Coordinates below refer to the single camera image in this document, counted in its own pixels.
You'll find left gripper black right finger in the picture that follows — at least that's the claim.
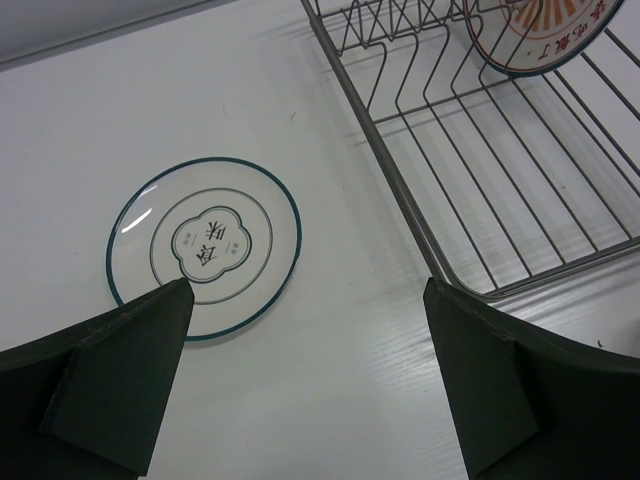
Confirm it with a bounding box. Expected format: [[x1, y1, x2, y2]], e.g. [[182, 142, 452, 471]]
[[423, 278, 639, 479]]

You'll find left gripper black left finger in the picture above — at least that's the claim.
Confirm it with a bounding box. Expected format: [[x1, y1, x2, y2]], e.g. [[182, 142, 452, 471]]
[[1, 279, 193, 479]]

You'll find clear glass plate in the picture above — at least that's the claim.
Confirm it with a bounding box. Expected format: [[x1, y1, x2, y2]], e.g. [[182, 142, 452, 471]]
[[105, 157, 303, 342]]

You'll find orange sunburst white plate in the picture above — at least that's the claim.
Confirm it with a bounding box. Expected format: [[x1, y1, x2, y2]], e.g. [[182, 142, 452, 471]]
[[462, 0, 624, 78]]

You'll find grey wire dish rack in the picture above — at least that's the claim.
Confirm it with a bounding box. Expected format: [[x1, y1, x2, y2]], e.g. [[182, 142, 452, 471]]
[[303, 1, 639, 302]]

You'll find aluminium table frame rail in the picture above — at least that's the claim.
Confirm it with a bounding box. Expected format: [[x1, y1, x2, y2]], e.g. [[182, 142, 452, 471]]
[[1, 1, 223, 71]]

